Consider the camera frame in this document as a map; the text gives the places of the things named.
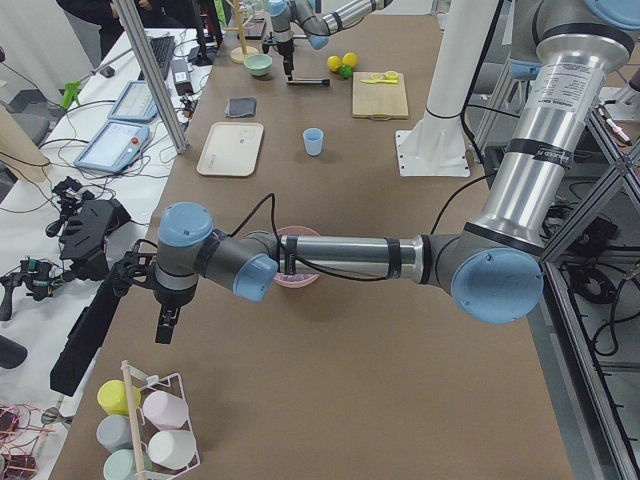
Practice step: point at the wooden cup tree stand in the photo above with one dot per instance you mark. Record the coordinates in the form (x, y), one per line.
(239, 54)

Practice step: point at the yellow lemon near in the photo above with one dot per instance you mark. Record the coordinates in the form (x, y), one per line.
(334, 63)

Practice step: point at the cream rectangular tray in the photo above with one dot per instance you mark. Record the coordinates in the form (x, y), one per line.
(231, 149)

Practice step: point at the yellow cup in rack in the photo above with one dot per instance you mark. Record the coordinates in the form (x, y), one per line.
(111, 397)

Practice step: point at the green lime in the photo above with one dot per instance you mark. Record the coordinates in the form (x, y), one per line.
(345, 71)

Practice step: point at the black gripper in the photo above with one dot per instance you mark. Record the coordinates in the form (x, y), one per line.
(169, 299)
(285, 49)

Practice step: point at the yellow lemon far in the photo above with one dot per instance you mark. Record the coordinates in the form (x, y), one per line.
(350, 59)

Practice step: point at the mint green bowl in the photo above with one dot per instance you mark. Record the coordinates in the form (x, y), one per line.
(258, 65)

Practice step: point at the aluminium frame post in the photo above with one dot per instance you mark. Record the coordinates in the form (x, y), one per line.
(136, 34)

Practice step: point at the black long box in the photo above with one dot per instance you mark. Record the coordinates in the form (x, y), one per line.
(87, 335)

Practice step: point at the green cup in rack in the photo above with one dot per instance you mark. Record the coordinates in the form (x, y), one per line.
(120, 465)

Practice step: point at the white wire cup rack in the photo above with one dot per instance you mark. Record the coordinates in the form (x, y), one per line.
(138, 385)

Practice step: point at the black device on side table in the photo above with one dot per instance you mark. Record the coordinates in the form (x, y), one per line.
(83, 225)

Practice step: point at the white cup in rack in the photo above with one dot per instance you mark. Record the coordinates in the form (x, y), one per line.
(172, 449)

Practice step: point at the grey cup in rack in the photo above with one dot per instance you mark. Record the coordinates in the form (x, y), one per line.
(114, 433)

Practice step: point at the black framed tray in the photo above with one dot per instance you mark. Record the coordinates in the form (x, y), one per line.
(255, 29)

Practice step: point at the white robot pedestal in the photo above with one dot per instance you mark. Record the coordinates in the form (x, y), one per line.
(471, 59)

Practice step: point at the blue teach pendant far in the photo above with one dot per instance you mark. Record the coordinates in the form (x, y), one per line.
(135, 104)

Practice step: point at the blue teach pendant near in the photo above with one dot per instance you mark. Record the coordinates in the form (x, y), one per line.
(116, 146)

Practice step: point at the light blue plastic cup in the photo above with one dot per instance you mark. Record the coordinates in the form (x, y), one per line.
(313, 141)

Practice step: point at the wooden cutting board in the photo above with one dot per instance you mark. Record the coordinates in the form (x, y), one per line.
(378, 101)

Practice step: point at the pink bowl of ice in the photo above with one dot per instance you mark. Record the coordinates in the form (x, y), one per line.
(297, 280)

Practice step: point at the yellow lemon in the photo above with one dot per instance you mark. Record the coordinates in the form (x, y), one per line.
(334, 63)
(350, 59)

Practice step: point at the black keyboard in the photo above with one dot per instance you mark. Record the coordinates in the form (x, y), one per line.
(162, 49)

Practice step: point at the pink cup in rack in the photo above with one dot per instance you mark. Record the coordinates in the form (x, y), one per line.
(165, 411)

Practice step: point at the blue teach pendant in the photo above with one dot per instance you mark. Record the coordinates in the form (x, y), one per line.
(135, 104)
(116, 146)

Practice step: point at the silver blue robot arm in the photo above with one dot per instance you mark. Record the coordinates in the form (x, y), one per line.
(490, 269)
(317, 29)

